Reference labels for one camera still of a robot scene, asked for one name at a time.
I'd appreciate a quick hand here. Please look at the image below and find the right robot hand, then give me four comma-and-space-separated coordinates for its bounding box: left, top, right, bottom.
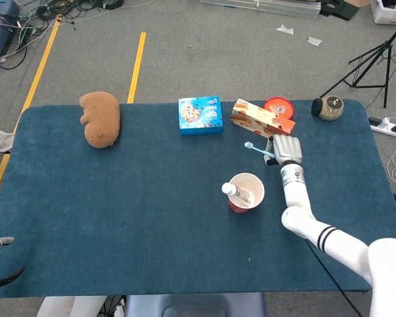
262, 134, 304, 166

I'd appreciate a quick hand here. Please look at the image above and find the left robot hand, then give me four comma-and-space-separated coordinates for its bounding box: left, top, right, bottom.
0, 236, 25, 292

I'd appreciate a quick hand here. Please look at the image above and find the light blue toothbrush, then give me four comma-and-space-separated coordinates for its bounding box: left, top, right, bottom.
244, 141, 275, 159

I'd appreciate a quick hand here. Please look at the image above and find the white toothpaste tube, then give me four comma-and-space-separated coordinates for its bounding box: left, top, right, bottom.
221, 182, 254, 207

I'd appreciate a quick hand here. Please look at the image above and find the orange wafer roll box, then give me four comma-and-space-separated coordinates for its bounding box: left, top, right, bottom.
230, 98, 296, 138

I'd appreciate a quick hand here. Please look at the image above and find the red round lid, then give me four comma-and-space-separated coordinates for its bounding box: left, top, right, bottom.
263, 96, 295, 120

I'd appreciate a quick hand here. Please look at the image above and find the red paper cup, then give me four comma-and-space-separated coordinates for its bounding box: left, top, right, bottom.
226, 172, 265, 214

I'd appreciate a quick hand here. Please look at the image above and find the glass jar with black lid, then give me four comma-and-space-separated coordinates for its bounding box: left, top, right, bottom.
311, 95, 345, 122

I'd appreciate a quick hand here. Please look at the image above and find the blue cookie box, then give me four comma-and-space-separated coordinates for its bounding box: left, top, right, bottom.
178, 96, 224, 137

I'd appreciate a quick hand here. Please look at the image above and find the white fabric leg cover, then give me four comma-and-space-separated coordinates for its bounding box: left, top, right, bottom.
36, 295, 108, 317

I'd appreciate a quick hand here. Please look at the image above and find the white garment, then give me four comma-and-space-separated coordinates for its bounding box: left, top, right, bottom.
0, 125, 16, 153

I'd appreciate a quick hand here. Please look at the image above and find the white power strip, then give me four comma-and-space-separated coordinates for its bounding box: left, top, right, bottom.
368, 116, 396, 138

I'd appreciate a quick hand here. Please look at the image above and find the blue table mat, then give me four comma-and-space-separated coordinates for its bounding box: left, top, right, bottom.
0, 98, 396, 300

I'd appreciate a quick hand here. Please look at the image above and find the black tripod stand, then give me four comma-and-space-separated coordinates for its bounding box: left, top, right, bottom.
319, 15, 396, 109

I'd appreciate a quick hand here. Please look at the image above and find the brown plush toy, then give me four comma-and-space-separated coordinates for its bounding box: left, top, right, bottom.
79, 91, 121, 149

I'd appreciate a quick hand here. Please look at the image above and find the long yellow floor tape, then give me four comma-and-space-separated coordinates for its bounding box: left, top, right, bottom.
0, 16, 62, 215

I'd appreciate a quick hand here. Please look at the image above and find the white storage box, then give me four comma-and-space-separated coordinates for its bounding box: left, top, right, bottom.
370, 0, 396, 26

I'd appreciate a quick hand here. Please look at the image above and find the short yellow floor tape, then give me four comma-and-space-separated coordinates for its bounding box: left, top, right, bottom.
127, 32, 147, 104

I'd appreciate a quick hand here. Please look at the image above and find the dark blue rounded base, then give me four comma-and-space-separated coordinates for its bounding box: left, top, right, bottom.
0, 0, 20, 62

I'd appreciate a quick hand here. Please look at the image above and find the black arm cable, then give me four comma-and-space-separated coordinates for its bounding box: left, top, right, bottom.
305, 240, 356, 317

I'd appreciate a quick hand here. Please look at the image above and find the aluminium rail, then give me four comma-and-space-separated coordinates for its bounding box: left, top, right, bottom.
199, 0, 323, 19

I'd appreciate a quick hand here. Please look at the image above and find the black metal bracket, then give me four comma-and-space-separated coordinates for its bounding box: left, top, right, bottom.
319, 0, 360, 21

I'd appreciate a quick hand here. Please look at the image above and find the black cable tangle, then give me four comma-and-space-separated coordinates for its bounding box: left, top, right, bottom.
0, 0, 156, 70

